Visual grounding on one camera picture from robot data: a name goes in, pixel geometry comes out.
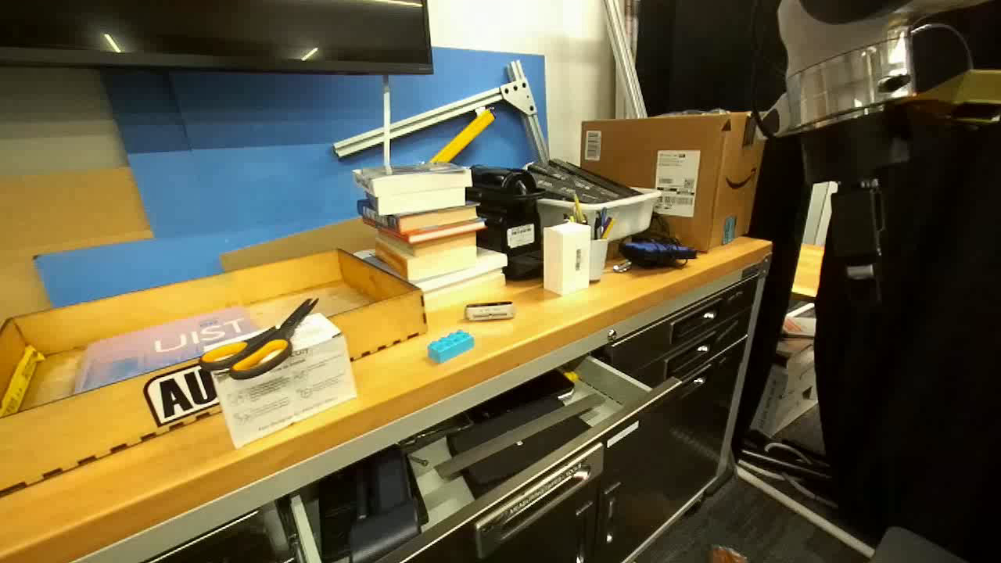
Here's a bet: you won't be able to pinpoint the blue toy block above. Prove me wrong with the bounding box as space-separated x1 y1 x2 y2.
424 329 479 366

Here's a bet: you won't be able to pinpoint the black flat drawer insert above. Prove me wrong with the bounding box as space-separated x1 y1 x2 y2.
431 372 608 501

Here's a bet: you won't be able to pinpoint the open grey metal drawer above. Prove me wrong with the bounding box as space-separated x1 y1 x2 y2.
399 354 687 563

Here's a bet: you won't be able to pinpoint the black drawer cabinet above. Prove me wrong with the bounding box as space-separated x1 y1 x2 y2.
593 262 770 563

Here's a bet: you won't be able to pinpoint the small silver tin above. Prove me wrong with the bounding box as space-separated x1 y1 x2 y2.
463 299 518 326

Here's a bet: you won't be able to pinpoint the white flat book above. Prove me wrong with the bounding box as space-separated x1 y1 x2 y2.
353 243 510 313

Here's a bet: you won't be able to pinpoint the black box device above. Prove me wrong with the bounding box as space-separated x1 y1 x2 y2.
467 165 547 281

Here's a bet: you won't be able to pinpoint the small white box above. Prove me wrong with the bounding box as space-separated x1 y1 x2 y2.
542 219 593 300

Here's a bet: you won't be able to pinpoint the tan book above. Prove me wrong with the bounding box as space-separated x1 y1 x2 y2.
370 228 484 286

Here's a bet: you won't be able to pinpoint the red brown book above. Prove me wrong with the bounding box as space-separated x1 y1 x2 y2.
356 199 488 251

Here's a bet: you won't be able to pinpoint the white plastic tray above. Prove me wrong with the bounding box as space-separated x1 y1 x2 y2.
527 157 667 247

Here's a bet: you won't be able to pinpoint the yellow bar tool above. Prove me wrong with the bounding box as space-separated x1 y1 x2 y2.
427 106 498 168

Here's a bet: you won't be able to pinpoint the thin metal rod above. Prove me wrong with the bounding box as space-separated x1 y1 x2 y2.
377 74 394 176

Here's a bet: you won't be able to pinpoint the white paper label sheet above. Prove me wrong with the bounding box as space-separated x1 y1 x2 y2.
214 309 360 451

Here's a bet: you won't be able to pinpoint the brown cardboard shipping box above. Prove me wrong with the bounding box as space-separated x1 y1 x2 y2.
578 110 770 258

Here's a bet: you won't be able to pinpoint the black case under bench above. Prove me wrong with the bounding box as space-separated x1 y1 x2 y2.
314 449 431 563

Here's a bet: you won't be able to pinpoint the blue foam board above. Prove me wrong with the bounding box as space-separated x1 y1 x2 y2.
35 45 552 309

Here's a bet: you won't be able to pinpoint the black white letter sticker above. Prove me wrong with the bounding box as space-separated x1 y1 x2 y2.
140 364 225 428

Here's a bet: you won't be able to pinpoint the purple UIST booklet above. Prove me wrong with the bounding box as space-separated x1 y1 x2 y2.
73 305 266 398

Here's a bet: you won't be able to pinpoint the black curtain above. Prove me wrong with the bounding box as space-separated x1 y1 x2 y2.
635 0 1001 563

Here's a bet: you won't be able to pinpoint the wooden laser-cut tray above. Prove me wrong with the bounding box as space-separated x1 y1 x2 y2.
0 247 431 501

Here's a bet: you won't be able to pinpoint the yellow strip object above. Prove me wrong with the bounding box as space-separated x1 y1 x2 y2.
0 344 47 424

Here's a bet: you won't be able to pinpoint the yellow handled scissors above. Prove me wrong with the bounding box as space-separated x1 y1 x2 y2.
197 295 321 382

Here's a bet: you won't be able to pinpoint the aluminium rail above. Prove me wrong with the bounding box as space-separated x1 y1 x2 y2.
600 0 652 122

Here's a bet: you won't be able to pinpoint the black wall monitor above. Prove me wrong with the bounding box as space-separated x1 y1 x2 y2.
0 0 434 80

